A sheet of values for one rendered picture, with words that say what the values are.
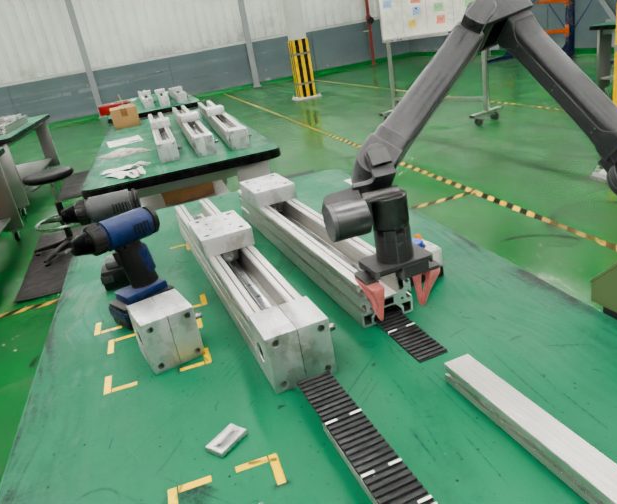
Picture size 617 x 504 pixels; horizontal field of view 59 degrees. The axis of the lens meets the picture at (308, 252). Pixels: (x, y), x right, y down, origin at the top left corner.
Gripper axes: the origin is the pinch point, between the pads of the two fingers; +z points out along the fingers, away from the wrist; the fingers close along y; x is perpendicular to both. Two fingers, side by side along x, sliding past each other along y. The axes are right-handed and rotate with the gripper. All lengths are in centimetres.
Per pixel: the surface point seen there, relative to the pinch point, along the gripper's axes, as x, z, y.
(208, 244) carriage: -36.8, -7.0, 23.4
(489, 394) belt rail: 23.9, 1.5, 1.4
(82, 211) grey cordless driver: -57, -16, 46
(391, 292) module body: -5.7, 0.0, -1.4
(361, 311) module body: -5.1, 1.3, 4.9
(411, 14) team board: -524, -37, -324
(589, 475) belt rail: 39.4, 1.6, 1.4
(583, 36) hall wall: -749, 56, -810
